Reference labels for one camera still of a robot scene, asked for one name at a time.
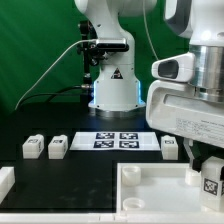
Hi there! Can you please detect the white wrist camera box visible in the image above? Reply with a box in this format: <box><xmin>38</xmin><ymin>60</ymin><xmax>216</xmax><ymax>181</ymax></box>
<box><xmin>151</xmin><ymin>52</ymin><xmax>195</xmax><ymax>83</ymax></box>

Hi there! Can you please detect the white square tabletop tray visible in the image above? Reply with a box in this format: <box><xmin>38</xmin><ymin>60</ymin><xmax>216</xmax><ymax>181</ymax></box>
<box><xmin>115</xmin><ymin>161</ymin><xmax>224</xmax><ymax>214</ymax></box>

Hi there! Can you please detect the white cable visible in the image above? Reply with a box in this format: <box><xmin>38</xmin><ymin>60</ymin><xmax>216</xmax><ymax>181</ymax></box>
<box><xmin>14</xmin><ymin>38</ymin><xmax>98</xmax><ymax>111</ymax></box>

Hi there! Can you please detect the black cable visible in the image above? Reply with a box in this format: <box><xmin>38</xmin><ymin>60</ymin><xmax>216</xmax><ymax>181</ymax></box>
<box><xmin>19</xmin><ymin>83</ymin><xmax>95</xmax><ymax>105</ymax></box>

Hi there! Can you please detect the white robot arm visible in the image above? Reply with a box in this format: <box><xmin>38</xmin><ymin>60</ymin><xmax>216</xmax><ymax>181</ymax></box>
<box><xmin>74</xmin><ymin>0</ymin><xmax>224</xmax><ymax>148</ymax></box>

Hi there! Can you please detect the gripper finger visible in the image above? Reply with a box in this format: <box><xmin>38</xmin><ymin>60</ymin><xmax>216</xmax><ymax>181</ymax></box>
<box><xmin>183</xmin><ymin>138</ymin><xmax>202</xmax><ymax>172</ymax></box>

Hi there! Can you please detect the white front table rail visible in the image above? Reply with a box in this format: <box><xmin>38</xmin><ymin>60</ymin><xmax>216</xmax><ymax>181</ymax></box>
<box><xmin>0</xmin><ymin>213</ymin><xmax>224</xmax><ymax>224</ymax></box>

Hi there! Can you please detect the white block left edge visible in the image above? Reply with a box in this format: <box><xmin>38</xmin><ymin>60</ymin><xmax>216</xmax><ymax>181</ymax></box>
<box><xmin>0</xmin><ymin>167</ymin><xmax>15</xmax><ymax>204</ymax></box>

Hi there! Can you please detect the white sheet with markers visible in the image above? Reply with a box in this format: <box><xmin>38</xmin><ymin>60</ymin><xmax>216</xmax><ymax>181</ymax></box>
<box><xmin>70</xmin><ymin>132</ymin><xmax>160</xmax><ymax>151</ymax></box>

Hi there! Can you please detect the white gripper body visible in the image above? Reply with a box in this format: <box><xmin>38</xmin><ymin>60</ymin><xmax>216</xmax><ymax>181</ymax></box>
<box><xmin>146</xmin><ymin>80</ymin><xmax>224</xmax><ymax>148</ymax></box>

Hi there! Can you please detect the silver camera on stand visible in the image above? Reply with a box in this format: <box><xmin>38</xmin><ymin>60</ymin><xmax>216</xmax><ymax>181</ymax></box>
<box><xmin>96</xmin><ymin>38</ymin><xmax>129</xmax><ymax>52</ymax></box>

